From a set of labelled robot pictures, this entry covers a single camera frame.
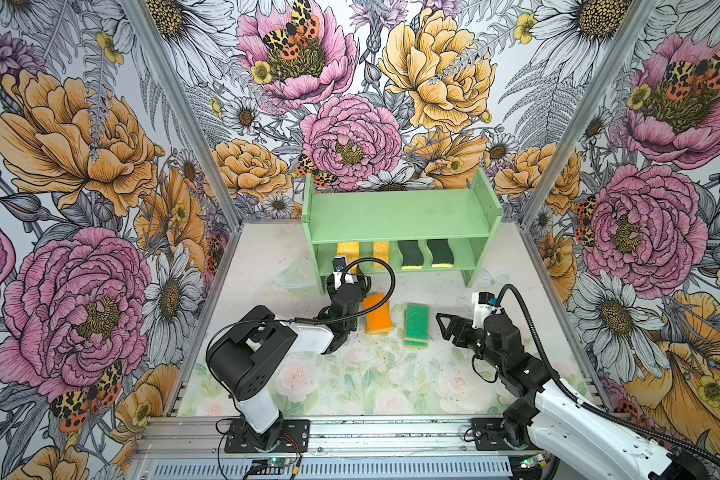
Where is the aluminium corner post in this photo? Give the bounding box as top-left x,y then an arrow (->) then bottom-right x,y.
118,0 -> 244,232
518,0 -> 661,232

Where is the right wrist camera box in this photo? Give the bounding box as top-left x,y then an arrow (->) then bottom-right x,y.
471,292 -> 504,329

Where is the dark green scrub sponge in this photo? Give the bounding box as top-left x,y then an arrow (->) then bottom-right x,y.
397,240 -> 424,270
426,239 -> 455,268

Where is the white slotted cable duct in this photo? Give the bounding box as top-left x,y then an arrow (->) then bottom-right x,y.
142,456 -> 513,479

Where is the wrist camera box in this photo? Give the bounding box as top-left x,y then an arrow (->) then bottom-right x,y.
332,255 -> 348,290
471,292 -> 504,329

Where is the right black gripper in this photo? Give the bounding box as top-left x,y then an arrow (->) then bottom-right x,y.
435,314 -> 505,372

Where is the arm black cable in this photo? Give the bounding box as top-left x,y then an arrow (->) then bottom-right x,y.
494,283 -> 720,480
206,257 -> 397,373

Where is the light green wooden shelf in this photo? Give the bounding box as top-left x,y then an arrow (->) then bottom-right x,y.
301,171 -> 503,291

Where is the light green scrub sponge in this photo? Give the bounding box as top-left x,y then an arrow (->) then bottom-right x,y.
404,339 -> 428,348
404,304 -> 429,342

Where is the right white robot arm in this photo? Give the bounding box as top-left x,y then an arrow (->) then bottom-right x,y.
436,310 -> 708,479

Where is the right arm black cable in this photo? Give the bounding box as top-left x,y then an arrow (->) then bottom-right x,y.
494,283 -> 720,480

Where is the left aluminium corner post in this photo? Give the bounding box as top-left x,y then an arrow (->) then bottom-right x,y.
118,0 -> 244,232

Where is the orange scrub sponge top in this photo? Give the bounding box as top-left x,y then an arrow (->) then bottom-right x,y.
364,294 -> 394,335

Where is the light green scrub sponge bottom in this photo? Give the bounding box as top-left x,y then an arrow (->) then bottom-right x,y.
404,339 -> 428,348

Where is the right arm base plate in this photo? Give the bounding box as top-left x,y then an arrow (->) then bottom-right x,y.
470,417 -> 536,451

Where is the yellow cellulose sponge front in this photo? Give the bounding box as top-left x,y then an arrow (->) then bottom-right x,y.
373,241 -> 391,265

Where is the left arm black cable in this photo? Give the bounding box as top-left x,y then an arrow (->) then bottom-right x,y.
206,257 -> 397,373

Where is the yellow cellulose sponge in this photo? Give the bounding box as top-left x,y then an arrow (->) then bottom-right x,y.
373,241 -> 391,265
336,242 -> 360,265

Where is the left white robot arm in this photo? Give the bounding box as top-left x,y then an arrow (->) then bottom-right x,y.
205,272 -> 372,451

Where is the yellow cellulose sponge back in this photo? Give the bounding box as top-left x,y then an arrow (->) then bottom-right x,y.
336,242 -> 360,265

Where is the aluminium front rail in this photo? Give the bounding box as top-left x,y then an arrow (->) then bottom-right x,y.
133,415 -> 646,460

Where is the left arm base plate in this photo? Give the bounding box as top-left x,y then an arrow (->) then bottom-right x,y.
223,417 -> 311,454

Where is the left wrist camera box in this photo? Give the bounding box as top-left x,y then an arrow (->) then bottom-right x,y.
332,255 -> 348,290

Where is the light green scrub sponge top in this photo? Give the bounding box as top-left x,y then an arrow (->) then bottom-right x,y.
404,304 -> 429,342

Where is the right aluminium corner post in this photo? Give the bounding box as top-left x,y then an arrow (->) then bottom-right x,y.
518,0 -> 661,232

